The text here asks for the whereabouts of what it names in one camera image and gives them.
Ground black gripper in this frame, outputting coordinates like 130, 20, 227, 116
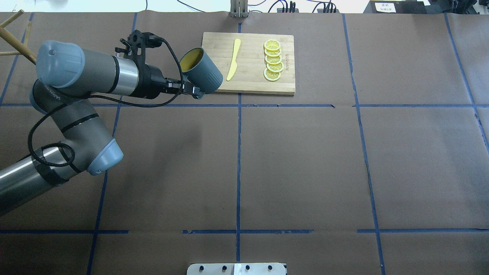
136, 64, 194, 99

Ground dark teal mug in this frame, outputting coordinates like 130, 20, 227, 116
180, 47, 223, 99

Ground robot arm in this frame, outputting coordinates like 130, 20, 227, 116
0, 32, 203, 215

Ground wooden cup storage rack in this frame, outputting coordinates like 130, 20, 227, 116
0, 9, 37, 65

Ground yellow plastic knife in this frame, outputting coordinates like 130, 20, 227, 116
226, 38, 241, 81

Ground bamboo cutting board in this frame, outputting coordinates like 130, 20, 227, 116
201, 32, 296, 96

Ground lemon slice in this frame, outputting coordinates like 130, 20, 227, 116
264, 49, 282, 57
266, 62, 283, 73
264, 55, 282, 65
263, 68, 281, 82
264, 39, 281, 52

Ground black power box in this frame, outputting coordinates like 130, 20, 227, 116
363, 0, 427, 14

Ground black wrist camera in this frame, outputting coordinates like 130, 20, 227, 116
115, 30, 162, 63

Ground aluminium frame post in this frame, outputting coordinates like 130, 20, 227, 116
229, 0, 249, 18

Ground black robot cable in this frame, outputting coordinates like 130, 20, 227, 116
28, 36, 184, 168

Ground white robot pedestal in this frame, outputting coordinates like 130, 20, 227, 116
186, 262, 288, 275

